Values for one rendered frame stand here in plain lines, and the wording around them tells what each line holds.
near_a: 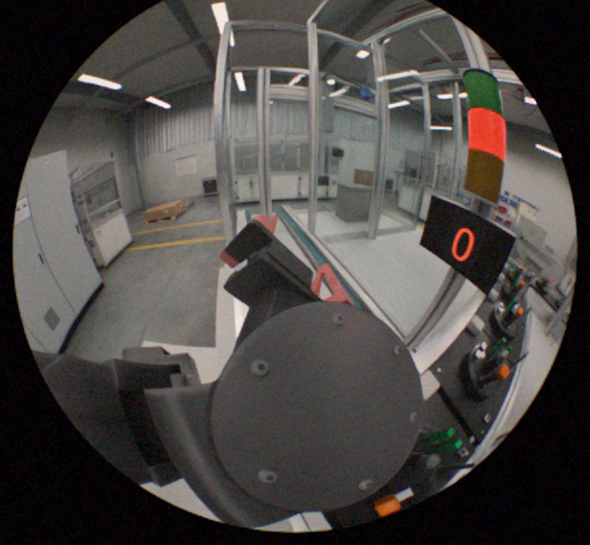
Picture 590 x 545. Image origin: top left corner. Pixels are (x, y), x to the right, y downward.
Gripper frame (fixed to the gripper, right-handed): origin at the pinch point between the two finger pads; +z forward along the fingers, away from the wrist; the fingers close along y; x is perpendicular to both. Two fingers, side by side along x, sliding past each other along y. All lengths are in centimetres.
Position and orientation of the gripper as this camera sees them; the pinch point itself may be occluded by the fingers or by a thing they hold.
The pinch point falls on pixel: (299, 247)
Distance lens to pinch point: 21.8
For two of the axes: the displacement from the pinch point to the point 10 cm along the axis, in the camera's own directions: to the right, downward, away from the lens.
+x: -7.0, 4.8, 5.3
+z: 1.7, -6.0, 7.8
